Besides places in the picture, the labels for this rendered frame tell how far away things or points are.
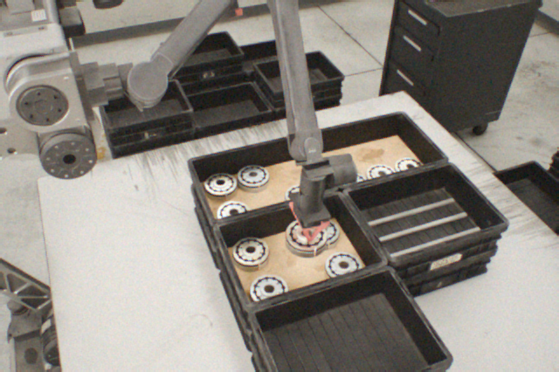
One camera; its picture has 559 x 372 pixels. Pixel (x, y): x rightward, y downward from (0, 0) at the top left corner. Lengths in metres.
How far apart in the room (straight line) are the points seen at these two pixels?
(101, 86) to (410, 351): 0.95
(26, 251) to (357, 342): 1.91
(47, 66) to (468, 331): 1.28
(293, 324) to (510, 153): 2.36
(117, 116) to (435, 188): 1.60
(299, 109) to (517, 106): 2.92
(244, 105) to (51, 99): 1.92
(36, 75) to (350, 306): 0.94
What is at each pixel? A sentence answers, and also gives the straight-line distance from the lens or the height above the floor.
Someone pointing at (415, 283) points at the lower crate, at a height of 0.78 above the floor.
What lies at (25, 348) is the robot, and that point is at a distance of 2.24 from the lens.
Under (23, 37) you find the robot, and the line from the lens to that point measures 1.18.
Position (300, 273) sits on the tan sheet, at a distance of 1.51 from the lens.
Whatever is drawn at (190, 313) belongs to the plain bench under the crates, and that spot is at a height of 0.70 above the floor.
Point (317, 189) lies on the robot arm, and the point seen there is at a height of 1.23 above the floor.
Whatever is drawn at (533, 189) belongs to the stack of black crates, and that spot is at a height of 0.27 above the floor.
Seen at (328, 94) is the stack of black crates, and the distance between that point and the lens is 2.80.
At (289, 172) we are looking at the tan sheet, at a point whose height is 0.83.
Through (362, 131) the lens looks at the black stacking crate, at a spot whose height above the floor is 0.89.
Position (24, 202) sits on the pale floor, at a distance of 3.15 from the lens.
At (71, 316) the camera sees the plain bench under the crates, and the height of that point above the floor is 0.70.
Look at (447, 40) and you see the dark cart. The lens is 2.87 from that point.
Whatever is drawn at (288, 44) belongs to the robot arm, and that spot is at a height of 1.47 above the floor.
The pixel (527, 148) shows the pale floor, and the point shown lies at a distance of 3.60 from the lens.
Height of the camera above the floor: 2.03
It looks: 43 degrees down
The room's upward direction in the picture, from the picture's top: 1 degrees clockwise
